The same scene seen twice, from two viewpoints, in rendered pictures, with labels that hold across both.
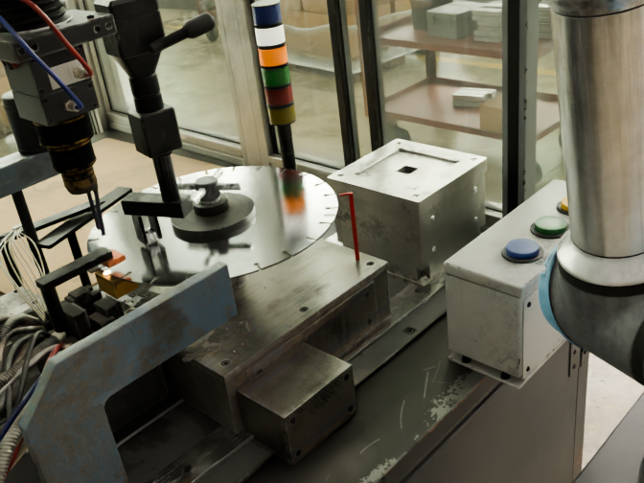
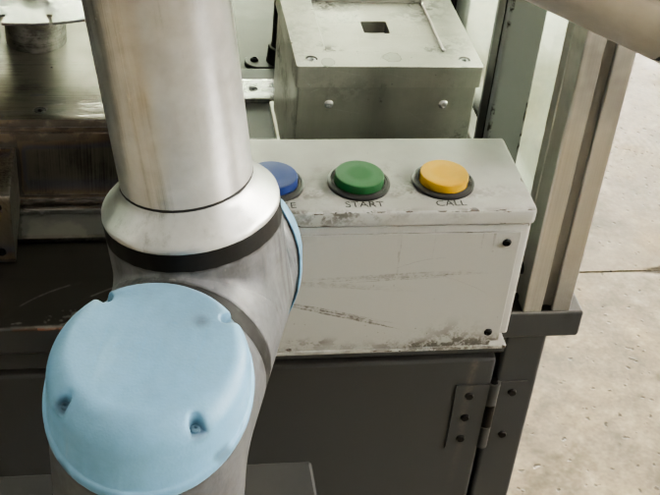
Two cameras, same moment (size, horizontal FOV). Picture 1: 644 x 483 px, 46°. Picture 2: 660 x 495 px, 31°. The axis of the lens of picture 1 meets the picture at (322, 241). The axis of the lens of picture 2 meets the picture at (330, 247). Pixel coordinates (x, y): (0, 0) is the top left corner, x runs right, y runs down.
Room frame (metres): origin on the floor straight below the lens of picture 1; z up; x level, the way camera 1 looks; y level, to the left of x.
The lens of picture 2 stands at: (0.15, -0.70, 1.43)
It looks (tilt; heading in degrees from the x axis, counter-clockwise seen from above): 36 degrees down; 32
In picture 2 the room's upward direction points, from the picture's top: 6 degrees clockwise
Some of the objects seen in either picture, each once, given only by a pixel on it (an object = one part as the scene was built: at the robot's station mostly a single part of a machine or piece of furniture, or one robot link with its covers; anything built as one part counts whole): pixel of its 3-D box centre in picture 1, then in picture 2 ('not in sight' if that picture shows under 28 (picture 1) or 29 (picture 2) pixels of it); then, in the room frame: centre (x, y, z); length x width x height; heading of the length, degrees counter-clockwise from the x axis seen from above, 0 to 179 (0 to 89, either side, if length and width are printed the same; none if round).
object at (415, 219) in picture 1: (409, 211); (367, 91); (1.09, -0.15, 0.82); 0.18 x 0.18 x 0.15; 43
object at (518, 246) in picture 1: (522, 252); (272, 184); (0.79, -0.24, 0.90); 0.04 x 0.04 x 0.02
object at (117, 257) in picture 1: (86, 287); not in sight; (0.77, 0.28, 0.95); 0.10 x 0.03 x 0.07; 133
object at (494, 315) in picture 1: (539, 275); (347, 247); (0.85, -0.28, 0.82); 0.28 x 0.11 x 0.15; 133
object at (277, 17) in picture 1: (266, 12); not in sight; (1.19, 0.04, 1.14); 0.05 x 0.04 x 0.03; 43
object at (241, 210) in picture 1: (211, 208); not in sight; (0.90, 0.14, 0.96); 0.11 x 0.11 x 0.03
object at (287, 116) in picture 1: (281, 112); not in sight; (1.19, 0.04, 0.98); 0.05 x 0.04 x 0.03; 43
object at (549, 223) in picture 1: (550, 229); (358, 183); (0.84, -0.29, 0.90); 0.04 x 0.04 x 0.02
